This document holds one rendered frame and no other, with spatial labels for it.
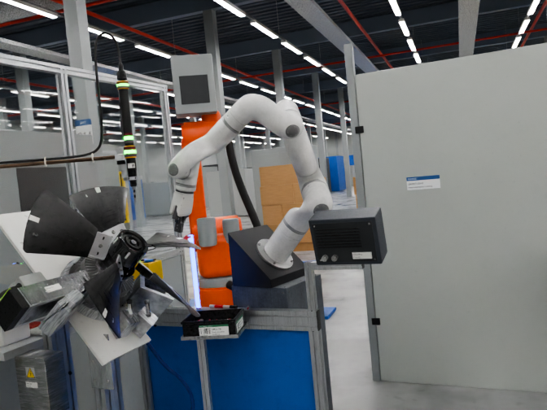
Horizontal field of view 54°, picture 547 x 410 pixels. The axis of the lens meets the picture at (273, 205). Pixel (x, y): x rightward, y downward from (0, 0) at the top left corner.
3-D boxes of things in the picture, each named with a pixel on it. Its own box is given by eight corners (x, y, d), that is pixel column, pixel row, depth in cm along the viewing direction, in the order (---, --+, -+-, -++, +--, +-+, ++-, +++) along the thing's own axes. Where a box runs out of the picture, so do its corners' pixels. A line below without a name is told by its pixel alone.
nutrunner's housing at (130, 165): (128, 187, 201) (114, 62, 198) (129, 187, 204) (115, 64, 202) (138, 185, 201) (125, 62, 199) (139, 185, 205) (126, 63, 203)
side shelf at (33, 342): (-40, 357, 207) (-41, 350, 207) (36, 329, 240) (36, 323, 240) (4, 361, 197) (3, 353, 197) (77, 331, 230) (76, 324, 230)
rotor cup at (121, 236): (114, 283, 189) (134, 259, 185) (89, 252, 192) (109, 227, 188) (140, 274, 202) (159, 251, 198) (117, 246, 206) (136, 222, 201)
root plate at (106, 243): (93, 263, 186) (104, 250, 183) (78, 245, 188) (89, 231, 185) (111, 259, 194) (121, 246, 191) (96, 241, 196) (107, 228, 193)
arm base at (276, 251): (276, 239, 261) (295, 211, 253) (299, 268, 252) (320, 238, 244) (248, 242, 247) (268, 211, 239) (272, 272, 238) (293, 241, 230)
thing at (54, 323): (49, 337, 174) (37, 327, 174) (65, 324, 183) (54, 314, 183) (68, 312, 170) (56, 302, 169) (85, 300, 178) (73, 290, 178)
